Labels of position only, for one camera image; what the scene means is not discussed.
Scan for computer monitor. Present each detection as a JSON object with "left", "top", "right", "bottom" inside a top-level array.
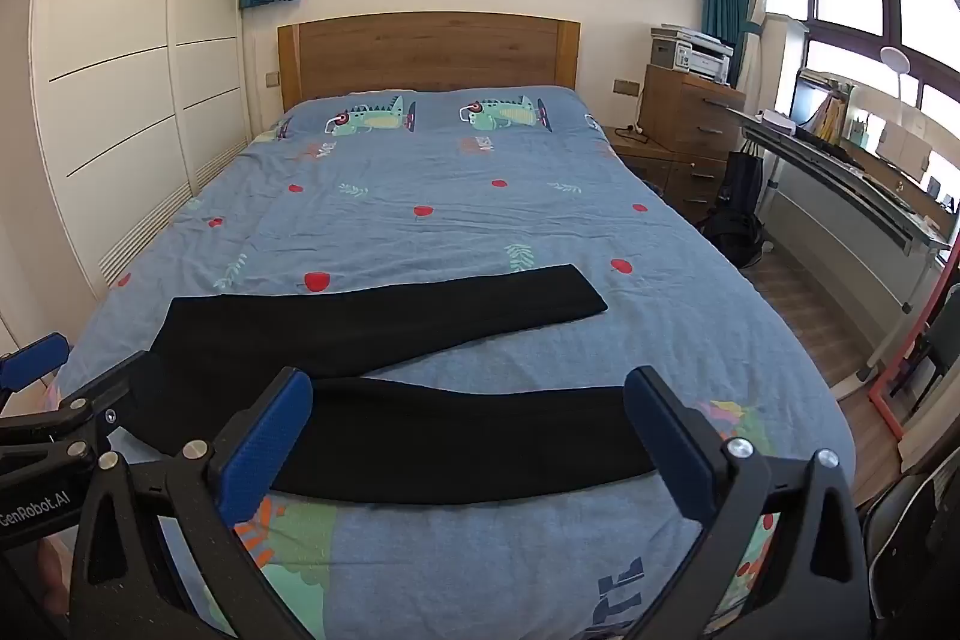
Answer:
[{"left": 791, "top": 70, "right": 833, "bottom": 134}]

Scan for wooden headboard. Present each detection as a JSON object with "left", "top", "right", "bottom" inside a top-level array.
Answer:
[{"left": 277, "top": 11, "right": 582, "bottom": 112}]

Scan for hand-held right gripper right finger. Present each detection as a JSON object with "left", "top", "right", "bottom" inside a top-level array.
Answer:
[{"left": 622, "top": 366, "right": 875, "bottom": 640}]

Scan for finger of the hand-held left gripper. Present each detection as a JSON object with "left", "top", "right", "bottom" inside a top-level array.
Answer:
[
  {"left": 0, "top": 332, "right": 71, "bottom": 395},
  {"left": 0, "top": 349, "right": 162, "bottom": 472}
]

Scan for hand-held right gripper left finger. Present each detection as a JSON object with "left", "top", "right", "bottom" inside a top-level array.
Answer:
[{"left": 69, "top": 367, "right": 316, "bottom": 640}]

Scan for wooden nightstand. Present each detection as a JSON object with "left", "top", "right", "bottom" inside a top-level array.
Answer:
[{"left": 604, "top": 125, "right": 676, "bottom": 191}]

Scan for red metal frame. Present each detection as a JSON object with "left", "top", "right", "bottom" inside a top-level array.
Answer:
[{"left": 868, "top": 250, "right": 960, "bottom": 440}]

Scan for blue printed bedsheet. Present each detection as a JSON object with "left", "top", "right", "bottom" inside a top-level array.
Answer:
[{"left": 45, "top": 85, "right": 856, "bottom": 640}]

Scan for white wardrobe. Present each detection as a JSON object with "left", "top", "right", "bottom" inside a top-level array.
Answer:
[{"left": 30, "top": 0, "right": 260, "bottom": 303}]

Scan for white desk lamp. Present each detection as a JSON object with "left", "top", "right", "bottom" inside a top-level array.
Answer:
[{"left": 879, "top": 46, "right": 912, "bottom": 123}]

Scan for black backpack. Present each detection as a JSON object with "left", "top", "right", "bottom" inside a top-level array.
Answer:
[{"left": 697, "top": 206, "right": 766, "bottom": 270}]

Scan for black office chair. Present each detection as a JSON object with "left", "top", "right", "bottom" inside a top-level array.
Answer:
[{"left": 862, "top": 415, "right": 960, "bottom": 640}]

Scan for black pants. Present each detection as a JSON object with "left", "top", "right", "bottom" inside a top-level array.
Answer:
[{"left": 124, "top": 263, "right": 661, "bottom": 506}]

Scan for wooden dresser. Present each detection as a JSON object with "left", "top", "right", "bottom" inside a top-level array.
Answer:
[{"left": 637, "top": 64, "right": 747, "bottom": 225}]

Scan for black shopping bag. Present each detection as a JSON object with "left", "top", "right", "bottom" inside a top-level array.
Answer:
[{"left": 724, "top": 140, "right": 766, "bottom": 213}]

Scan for white printer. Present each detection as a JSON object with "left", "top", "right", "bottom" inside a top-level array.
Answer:
[{"left": 649, "top": 26, "right": 736, "bottom": 86}]

